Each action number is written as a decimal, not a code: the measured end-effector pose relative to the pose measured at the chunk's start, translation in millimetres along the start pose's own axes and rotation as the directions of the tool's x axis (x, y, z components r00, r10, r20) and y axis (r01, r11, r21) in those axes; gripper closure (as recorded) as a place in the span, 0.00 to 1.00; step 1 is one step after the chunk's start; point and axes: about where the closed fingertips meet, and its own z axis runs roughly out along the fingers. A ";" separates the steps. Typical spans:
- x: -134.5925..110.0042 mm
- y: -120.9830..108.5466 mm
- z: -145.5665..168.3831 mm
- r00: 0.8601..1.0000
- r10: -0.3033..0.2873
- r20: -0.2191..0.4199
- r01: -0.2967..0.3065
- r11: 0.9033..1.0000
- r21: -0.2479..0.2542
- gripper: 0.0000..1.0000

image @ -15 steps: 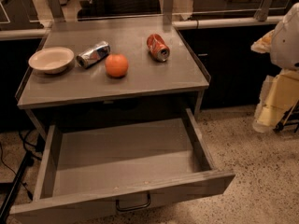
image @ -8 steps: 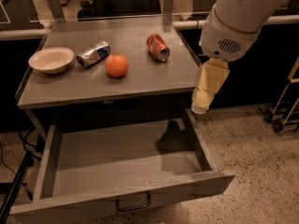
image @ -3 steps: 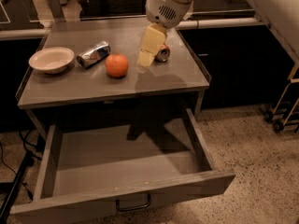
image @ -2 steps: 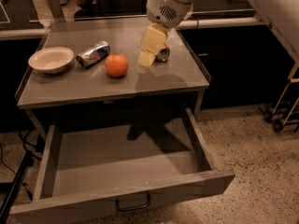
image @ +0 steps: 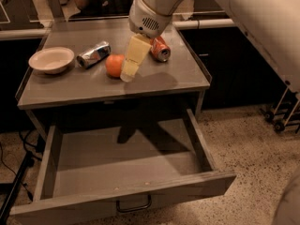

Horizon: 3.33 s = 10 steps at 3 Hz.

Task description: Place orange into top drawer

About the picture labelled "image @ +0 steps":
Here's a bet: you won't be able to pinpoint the open grey top drawer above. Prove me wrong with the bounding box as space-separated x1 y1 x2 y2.
10 109 235 225

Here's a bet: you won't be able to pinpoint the white ceramic bowl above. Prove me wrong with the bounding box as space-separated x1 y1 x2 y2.
28 47 74 75

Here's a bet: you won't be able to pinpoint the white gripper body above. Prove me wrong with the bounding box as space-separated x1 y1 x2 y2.
128 0 172 38

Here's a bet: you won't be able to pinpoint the dark metal drawer handle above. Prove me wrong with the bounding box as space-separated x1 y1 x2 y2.
115 194 152 214

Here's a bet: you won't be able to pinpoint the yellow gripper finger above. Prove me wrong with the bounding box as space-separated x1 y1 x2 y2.
120 34 151 83

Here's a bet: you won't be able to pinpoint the crushed silver blue can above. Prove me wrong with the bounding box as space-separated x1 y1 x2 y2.
76 41 111 69

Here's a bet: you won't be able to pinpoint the crushed red soda can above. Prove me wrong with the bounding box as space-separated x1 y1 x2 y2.
150 37 171 62

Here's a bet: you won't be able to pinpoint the black stand leg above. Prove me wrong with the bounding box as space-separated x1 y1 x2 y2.
0 152 34 225

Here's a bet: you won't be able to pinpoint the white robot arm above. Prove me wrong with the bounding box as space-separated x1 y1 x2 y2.
137 0 300 225

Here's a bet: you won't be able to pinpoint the orange fruit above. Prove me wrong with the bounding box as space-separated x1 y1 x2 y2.
105 54 125 78

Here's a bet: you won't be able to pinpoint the grey cabinet counter unit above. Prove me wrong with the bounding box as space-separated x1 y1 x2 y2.
18 18 209 136

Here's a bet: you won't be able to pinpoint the black floor cables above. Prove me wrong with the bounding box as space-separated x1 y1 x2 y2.
0 128 46 202

